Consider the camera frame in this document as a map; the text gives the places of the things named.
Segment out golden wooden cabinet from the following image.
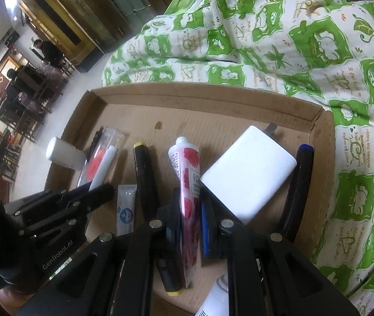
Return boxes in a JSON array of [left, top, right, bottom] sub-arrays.
[[19, 0, 108, 73]]

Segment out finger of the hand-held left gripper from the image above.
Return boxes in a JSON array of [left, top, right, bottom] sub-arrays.
[[19, 204, 90, 239], [4, 184, 115, 216]]

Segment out small white blue tube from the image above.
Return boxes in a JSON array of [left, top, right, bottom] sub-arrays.
[[116, 184, 138, 238]]

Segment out white charger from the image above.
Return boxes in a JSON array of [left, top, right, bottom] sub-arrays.
[[199, 123, 298, 226]]

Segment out red disc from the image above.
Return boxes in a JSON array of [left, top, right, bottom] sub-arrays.
[[76, 127, 130, 188]]

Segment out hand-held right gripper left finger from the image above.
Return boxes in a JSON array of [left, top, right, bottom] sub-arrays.
[[16, 187, 183, 316]]

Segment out wooden chair with floral cushion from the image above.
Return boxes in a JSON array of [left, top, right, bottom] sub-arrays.
[[37, 61, 72, 88]]

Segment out black marker with blue caps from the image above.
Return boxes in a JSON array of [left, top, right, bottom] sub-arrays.
[[277, 143, 315, 244]]

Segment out shallow cardboard tray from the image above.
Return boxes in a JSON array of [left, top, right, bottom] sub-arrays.
[[14, 82, 336, 316]]

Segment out green printed blanket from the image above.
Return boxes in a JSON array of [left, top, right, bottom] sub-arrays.
[[101, 0, 374, 310]]

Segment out rose print cream tube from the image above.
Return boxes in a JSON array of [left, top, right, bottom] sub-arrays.
[[168, 136, 204, 288]]

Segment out white marker with red cap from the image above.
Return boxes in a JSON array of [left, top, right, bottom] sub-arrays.
[[89, 145, 119, 192]]

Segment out white spray bottle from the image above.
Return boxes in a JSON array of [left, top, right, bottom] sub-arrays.
[[195, 265, 237, 316]]

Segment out black marker with yellow caps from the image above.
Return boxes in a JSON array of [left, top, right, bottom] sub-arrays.
[[132, 141, 185, 296]]

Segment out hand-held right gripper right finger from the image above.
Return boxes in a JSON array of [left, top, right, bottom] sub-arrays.
[[200, 186, 360, 316]]

